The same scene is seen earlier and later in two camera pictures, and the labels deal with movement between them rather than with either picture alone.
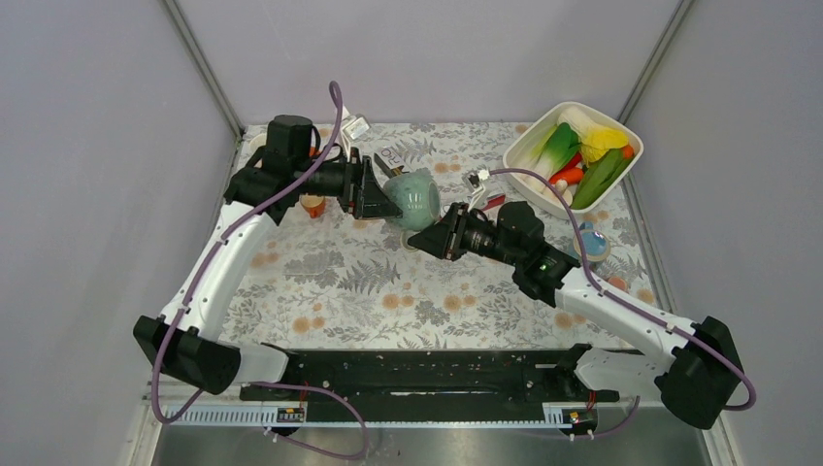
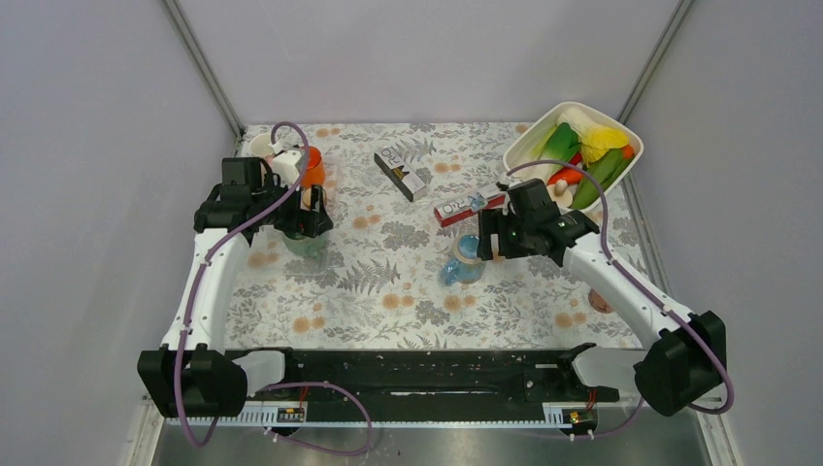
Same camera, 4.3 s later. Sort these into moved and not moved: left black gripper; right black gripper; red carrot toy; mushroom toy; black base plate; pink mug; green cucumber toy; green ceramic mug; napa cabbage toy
Moved: left black gripper; right black gripper; green ceramic mug
Not moved: napa cabbage toy; red carrot toy; mushroom toy; black base plate; green cucumber toy; pink mug
